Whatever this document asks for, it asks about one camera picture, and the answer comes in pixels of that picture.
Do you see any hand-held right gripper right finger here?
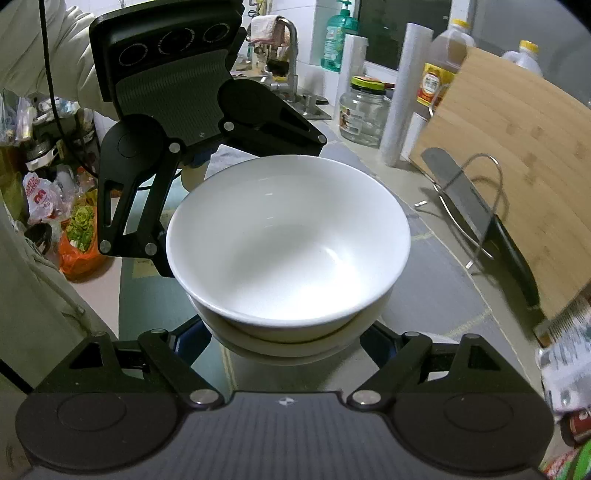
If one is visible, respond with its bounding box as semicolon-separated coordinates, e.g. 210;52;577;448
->
346;323;506;409

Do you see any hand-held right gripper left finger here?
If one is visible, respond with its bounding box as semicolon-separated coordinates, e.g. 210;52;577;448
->
69;318;227;409

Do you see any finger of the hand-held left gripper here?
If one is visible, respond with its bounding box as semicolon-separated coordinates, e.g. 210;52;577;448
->
221;113;328;158
96;154;185;278

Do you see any white pink floral bowl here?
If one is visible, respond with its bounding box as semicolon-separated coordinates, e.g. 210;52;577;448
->
165;154;411;344

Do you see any plain white bowl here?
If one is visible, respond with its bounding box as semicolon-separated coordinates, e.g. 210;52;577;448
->
187;281;395;361

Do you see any person's left forearm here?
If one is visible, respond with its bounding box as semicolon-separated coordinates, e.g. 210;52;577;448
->
0;0;118;121

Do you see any orange bag of greens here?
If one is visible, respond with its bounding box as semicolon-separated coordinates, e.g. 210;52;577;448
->
58;203;115;283

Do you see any glass jar green lid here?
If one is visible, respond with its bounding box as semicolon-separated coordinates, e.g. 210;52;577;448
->
339;76;394;148

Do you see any printed table mat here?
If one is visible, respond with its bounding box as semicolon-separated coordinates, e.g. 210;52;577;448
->
117;138;550;398

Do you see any steel faucet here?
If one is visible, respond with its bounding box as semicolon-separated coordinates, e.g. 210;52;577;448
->
249;14;302;100

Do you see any red white snack bag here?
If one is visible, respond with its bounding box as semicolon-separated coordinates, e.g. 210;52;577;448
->
23;171;68;225

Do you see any green dish soap bottle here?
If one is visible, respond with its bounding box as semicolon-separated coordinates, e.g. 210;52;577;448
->
321;0;359;73

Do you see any person's beige clothing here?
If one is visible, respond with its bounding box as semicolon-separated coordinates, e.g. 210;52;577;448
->
0;198;118;384

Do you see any pink cloth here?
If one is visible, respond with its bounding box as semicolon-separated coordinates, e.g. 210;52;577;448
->
250;15;288;47

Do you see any tall plastic wrap roll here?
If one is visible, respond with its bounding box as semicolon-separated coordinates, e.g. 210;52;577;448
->
379;23;435;168

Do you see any dark window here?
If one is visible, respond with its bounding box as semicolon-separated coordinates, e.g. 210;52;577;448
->
359;0;454;71

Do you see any brown oil bottle yellow label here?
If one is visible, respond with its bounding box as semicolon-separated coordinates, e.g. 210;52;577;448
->
417;18;476;121

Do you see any white printed plastic packet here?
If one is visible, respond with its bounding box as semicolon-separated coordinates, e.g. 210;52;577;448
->
534;295;591;414

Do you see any bamboo cutting board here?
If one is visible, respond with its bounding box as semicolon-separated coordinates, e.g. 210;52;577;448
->
409;46;591;320

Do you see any white jug yellow cap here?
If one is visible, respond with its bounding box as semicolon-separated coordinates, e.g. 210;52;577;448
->
501;41;544;78

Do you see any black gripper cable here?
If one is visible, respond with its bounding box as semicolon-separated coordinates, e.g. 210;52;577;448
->
38;0;101;178

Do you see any steel cleaver black handle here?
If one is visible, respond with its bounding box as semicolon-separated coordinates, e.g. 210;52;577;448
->
420;148;541;308

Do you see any wire knife rack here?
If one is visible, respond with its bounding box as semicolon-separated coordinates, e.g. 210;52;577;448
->
414;154;509;274

